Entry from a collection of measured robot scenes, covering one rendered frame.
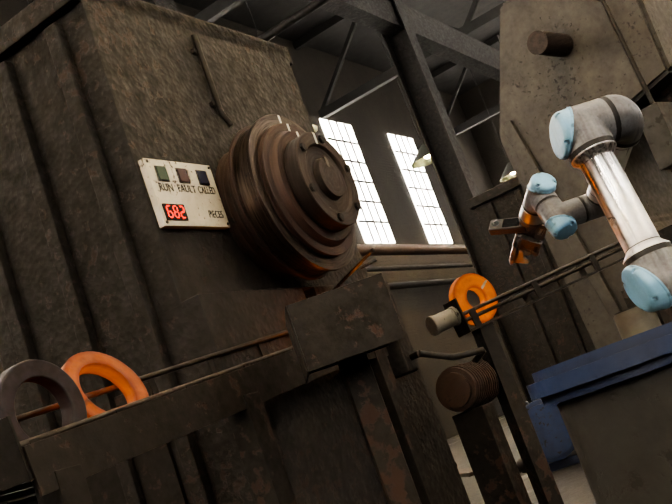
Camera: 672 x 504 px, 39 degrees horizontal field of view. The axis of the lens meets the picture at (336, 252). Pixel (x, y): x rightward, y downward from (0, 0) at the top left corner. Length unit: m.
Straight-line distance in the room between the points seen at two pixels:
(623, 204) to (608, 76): 2.82
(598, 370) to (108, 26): 1.69
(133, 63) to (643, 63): 3.03
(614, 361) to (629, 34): 3.84
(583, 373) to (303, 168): 1.36
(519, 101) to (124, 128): 3.26
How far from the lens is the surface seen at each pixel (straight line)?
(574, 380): 1.33
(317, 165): 2.59
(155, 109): 2.56
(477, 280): 2.92
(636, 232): 2.29
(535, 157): 5.30
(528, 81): 5.33
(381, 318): 1.90
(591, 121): 2.38
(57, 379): 1.77
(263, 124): 2.64
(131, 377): 1.94
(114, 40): 2.59
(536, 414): 4.52
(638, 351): 1.31
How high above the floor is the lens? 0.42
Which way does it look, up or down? 11 degrees up
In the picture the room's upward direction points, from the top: 20 degrees counter-clockwise
